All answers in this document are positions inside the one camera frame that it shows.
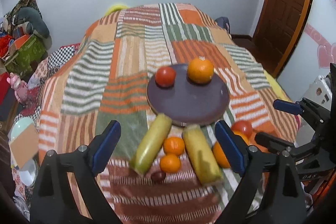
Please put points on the yellow-green cucumber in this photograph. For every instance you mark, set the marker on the yellow-green cucumber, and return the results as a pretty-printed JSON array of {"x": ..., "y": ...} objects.
[
  {"x": 151, "y": 144},
  {"x": 201, "y": 157}
]

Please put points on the red tomato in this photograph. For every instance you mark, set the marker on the red tomato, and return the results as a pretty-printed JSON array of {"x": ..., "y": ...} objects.
[
  {"x": 165, "y": 77},
  {"x": 244, "y": 127}
]

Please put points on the yellow foam tube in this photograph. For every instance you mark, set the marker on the yellow foam tube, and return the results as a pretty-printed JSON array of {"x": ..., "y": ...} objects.
[{"x": 114, "y": 8}]

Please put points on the large orange with sticker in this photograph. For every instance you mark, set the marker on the large orange with sticker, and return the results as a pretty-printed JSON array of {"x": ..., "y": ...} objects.
[{"x": 219, "y": 153}]

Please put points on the brown wooden door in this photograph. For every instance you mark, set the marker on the brown wooden door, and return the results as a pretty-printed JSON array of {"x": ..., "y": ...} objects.
[{"x": 278, "y": 30}]

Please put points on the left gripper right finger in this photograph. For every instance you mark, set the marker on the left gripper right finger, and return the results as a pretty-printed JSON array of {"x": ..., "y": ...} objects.
[{"x": 269, "y": 190}]

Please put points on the purple round plate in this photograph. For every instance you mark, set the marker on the purple round plate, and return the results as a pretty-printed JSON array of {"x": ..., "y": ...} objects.
[{"x": 188, "y": 103}]

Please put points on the small tangerine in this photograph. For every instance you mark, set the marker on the small tangerine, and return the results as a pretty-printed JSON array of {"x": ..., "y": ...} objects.
[
  {"x": 174, "y": 145},
  {"x": 170, "y": 163}
]

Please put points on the pink rabbit figurine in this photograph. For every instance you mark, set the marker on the pink rabbit figurine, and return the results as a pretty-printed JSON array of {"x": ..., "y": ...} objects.
[{"x": 19, "y": 86}]

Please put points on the light green bowl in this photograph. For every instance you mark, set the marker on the light green bowl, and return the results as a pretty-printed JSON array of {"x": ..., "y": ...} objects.
[{"x": 19, "y": 127}]

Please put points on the dark grape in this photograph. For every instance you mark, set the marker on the dark grape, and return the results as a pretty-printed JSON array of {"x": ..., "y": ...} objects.
[{"x": 158, "y": 177}]

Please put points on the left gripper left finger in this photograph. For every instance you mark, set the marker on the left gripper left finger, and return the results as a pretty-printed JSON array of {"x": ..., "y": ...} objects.
[{"x": 53, "y": 201}]

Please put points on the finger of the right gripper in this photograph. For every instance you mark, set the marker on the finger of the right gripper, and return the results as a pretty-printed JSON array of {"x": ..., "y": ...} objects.
[
  {"x": 288, "y": 107},
  {"x": 273, "y": 144}
]

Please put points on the grey plush toy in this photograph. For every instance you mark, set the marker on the grey plush toy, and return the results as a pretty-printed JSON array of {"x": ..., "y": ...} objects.
[{"x": 31, "y": 22}]

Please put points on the striped patchwork blanket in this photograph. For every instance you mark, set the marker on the striped patchwork blanket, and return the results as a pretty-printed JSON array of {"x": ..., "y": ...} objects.
[{"x": 186, "y": 32}]

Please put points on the white wardrobe sliding door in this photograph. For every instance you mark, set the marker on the white wardrobe sliding door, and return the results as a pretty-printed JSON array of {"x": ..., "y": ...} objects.
[{"x": 310, "y": 61}]

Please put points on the checkered floral quilt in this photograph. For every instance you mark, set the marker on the checkered floral quilt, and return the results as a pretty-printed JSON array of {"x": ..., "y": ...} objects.
[{"x": 44, "y": 69}]

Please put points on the orange on plate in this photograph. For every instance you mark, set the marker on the orange on plate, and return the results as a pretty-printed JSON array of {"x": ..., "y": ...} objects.
[{"x": 200, "y": 70}]

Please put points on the red tomato on plate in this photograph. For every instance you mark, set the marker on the red tomato on plate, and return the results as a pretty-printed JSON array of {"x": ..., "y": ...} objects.
[{"x": 165, "y": 77}]

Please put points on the blue-grey chair back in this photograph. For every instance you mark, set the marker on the blue-grey chair back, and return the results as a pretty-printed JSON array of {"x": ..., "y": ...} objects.
[{"x": 224, "y": 23}]

